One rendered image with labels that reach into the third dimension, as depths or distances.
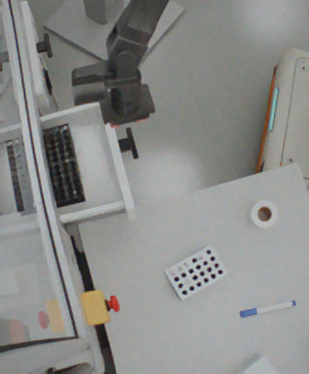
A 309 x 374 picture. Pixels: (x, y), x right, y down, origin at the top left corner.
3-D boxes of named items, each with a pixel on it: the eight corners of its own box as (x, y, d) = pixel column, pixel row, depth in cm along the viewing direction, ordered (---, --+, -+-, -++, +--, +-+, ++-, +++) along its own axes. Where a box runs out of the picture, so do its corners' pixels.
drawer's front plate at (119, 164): (107, 105, 126) (103, 85, 115) (136, 220, 117) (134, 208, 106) (99, 107, 126) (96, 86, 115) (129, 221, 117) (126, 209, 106)
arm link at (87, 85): (135, 52, 84) (130, 31, 90) (67, 62, 83) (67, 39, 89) (139, 108, 92) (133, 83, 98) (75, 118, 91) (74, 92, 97)
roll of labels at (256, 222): (253, 235, 121) (256, 232, 118) (244, 209, 123) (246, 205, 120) (278, 225, 122) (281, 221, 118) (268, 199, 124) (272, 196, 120)
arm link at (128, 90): (143, 85, 89) (139, 59, 91) (104, 91, 89) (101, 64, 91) (143, 103, 96) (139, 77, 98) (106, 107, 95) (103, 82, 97)
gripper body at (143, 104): (97, 98, 103) (96, 81, 96) (147, 86, 104) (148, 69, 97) (104, 127, 101) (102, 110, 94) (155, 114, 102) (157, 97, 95)
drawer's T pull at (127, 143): (131, 128, 115) (130, 125, 114) (139, 159, 113) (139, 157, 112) (114, 131, 115) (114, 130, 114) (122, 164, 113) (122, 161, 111)
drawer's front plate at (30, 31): (35, 23, 134) (26, -2, 124) (50, 111, 125) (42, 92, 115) (28, 24, 134) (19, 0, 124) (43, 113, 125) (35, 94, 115)
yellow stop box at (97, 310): (106, 290, 109) (103, 288, 103) (114, 321, 107) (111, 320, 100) (84, 295, 109) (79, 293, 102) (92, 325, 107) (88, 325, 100)
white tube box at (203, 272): (209, 246, 121) (211, 243, 117) (225, 275, 118) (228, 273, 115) (163, 272, 119) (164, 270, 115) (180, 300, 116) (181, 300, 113)
